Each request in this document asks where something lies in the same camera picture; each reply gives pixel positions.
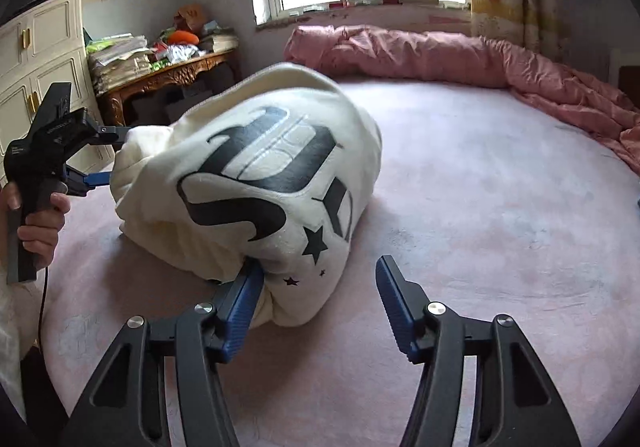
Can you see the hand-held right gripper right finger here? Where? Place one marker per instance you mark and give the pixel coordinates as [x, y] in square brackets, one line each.
[395, 307]

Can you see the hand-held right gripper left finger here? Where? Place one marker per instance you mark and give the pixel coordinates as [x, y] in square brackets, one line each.
[242, 312]

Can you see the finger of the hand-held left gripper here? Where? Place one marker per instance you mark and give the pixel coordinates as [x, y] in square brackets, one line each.
[112, 133]
[97, 179]

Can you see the cream hoodie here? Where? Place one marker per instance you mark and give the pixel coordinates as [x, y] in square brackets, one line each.
[250, 207]

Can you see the person's left hand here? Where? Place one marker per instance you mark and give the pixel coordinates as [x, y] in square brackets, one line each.
[40, 237]

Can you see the stack of papers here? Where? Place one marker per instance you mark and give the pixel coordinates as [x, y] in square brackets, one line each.
[120, 67]

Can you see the ornate wooden table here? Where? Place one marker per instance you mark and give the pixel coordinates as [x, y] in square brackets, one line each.
[165, 74]

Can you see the green plastic packet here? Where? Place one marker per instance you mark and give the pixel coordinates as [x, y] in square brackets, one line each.
[100, 47]

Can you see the white cabinet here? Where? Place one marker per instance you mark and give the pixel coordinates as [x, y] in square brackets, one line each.
[45, 57]

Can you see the crumpled plastic bag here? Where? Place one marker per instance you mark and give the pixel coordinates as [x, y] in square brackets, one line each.
[182, 54]

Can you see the orange plush toy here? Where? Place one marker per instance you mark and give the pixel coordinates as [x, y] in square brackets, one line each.
[182, 37]

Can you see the bed with pink sheet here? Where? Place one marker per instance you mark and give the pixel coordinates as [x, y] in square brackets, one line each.
[475, 207]

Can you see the brown paper bag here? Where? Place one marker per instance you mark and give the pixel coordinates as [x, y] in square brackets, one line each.
[192, 17]

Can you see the stack of books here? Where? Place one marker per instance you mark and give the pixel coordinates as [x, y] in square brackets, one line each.
[220, 39]

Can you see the pink quilt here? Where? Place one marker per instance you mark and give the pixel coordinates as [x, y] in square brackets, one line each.
[450, 57]

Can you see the wooden headboard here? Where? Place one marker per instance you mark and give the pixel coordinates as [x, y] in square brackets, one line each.
[627, 77]

